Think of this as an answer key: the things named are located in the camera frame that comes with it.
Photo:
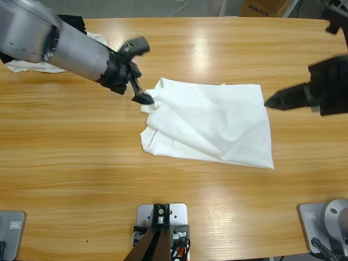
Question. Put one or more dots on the folded black t-shirt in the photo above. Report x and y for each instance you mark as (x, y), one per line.
(76, 23)

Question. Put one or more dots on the cardboard box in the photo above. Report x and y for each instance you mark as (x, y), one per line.
(258, 8)

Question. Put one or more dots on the white metal post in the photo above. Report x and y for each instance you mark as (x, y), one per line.
(224, 8)
(292, 9)

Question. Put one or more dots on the folded white t-shirt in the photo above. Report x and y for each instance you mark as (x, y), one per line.
(16, 66)

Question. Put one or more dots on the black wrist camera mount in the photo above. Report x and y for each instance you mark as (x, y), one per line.
(138, 44)
(338, 20)

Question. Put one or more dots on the white t-shirt with black logo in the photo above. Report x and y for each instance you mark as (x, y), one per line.
(212, 122)

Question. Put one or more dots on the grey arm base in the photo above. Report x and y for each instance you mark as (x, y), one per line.
(13, 236)
(310, 225)

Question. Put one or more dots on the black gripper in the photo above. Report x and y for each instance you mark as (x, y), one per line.
(331, 87)
(118, 73)

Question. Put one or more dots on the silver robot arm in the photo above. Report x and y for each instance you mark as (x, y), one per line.
(68, 51)

